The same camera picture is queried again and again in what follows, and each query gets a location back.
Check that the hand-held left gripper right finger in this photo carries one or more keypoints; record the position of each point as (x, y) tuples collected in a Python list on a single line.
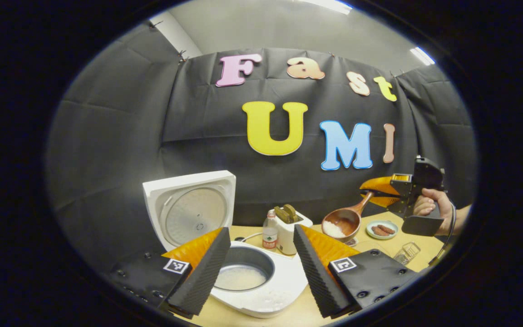
[(318, 272)]

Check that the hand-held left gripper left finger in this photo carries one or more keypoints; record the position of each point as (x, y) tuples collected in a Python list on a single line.
[(204, 272)]

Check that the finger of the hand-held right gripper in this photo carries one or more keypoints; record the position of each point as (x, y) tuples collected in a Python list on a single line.
[(379, 185), (392, 202)]

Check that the white rice cooker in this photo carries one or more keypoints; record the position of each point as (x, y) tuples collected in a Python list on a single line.
[(284, 281)]

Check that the brown wooden spoon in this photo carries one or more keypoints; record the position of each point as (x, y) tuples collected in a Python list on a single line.
[(345, 220)]

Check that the clear chopstick holder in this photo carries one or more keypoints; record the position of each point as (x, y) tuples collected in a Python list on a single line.
[(407, 254)]

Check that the red meat piece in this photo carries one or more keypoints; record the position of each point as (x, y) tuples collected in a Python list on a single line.
[(378, 231), (387, 228)]

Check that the pale green plate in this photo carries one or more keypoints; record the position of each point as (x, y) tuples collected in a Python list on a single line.
[(371, 231)]

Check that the white toaster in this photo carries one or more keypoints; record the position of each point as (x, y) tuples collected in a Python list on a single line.
[(286, 238)]

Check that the clear plastic bottle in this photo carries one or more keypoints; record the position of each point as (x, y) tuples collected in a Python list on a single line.
[(269, 234)]

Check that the brown bread slice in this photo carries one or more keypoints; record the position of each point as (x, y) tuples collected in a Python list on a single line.
[(291, 211), (280, 214)]

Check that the small ceiling light panel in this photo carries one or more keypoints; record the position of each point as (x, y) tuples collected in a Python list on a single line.
[(421, 55)]

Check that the black backdrop cloth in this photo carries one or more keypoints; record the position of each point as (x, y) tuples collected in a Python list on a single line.
[(130, 136)]

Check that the large ceiling light panel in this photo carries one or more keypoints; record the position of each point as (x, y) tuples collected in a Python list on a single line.
[(329, 4)]

